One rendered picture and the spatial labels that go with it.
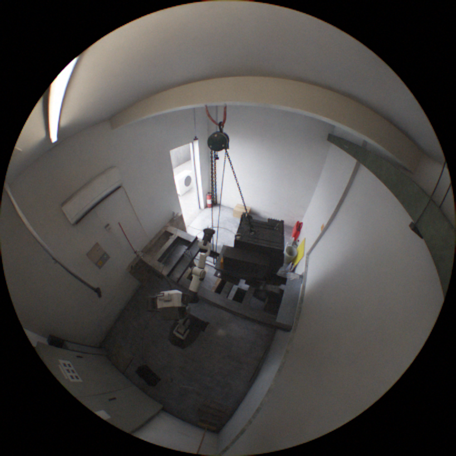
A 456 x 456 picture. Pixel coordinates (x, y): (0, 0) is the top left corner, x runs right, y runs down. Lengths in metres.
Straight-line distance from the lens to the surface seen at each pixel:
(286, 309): 2.17
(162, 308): 1.45
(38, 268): 2.31
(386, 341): 1.02
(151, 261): 2.57
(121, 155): 2.19
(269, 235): 1.41
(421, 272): 0.97
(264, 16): 0.39
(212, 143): 1.04
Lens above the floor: 2.63
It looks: 46 degrees down
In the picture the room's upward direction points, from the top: 2 degrees clockwise
